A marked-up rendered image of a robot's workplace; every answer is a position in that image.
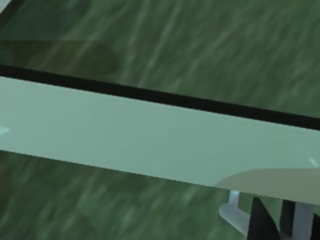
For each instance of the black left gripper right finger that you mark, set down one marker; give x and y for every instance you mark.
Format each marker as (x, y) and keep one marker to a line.
(287, 220)

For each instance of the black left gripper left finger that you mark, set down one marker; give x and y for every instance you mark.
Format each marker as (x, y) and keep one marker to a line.
(262, 222)

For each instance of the grey table leg tube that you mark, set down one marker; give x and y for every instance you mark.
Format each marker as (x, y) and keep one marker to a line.
(303, 222)

